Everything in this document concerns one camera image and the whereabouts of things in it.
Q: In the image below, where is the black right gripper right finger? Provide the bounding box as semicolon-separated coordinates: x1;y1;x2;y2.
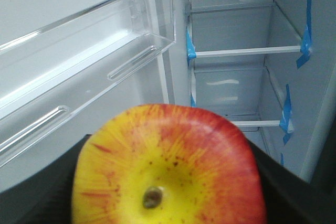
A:
248;141;335;223

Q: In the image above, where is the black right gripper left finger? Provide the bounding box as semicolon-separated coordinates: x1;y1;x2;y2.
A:
1;134;91;223

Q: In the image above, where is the red yellow apple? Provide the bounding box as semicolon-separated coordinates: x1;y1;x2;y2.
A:
71;104;267;223

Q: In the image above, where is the fridge door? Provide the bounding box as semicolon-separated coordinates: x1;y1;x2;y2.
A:
1;0;188;191

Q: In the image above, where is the grey white fridge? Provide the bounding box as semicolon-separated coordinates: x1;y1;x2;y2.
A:
173;0;335;182

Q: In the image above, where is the clear upper door bin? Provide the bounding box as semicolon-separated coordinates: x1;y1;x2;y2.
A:
1;0;176;166

